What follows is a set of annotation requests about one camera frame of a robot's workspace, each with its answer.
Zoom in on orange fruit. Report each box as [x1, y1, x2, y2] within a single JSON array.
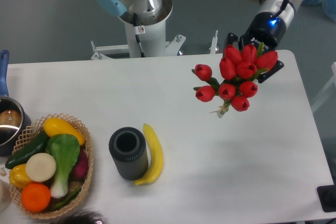
[[20, 183, 51, 212]]

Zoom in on woven wicker basket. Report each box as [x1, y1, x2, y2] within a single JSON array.
[[10, 113, 93, 220]]

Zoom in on white round radish slice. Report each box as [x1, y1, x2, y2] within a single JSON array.
[[25, 153, 56, 182]]

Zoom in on yellow squash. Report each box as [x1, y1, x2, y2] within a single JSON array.
[[43, 118, 86, 146]]

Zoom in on purple red onion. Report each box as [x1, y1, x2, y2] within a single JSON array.
[[72, 149, 89, 179]]

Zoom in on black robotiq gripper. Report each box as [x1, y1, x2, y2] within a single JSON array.
[[224, 13, 287, 83]]

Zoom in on garlic clove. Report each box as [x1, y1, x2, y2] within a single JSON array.
[[0, 168, 7, 177]]

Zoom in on red tulip bouquet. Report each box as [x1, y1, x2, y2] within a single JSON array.
[[192, 44, 278, 118]]

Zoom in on yellow bell pepper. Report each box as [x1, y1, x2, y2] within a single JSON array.
[[9, 164, 33, 189]]

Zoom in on yellow banana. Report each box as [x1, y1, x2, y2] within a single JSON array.
[[133, 123, 164, 186]]

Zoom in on dark grey ribbed vase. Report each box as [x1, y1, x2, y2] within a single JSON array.
[[109, 127, 149, 180]]

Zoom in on black hair head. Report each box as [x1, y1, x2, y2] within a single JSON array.
[[55, 211, 106, 224]]

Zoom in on black device table edge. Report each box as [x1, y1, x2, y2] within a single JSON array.
[[317, 185, 335, 212]]

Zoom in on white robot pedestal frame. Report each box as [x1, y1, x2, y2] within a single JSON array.
[[90, 11, 220, 60]]

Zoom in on dark green cucumber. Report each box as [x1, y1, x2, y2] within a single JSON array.
[[5, 130, 49, 169]]

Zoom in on green bok choy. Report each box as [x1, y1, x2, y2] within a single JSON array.
[[46, 134, 80, 198]]

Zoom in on green chili pepper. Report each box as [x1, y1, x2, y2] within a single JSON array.
[[49, 187, 81, 211]]

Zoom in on blue handled saucepan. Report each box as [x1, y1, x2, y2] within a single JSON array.
[[1, 50, 31, 157]]

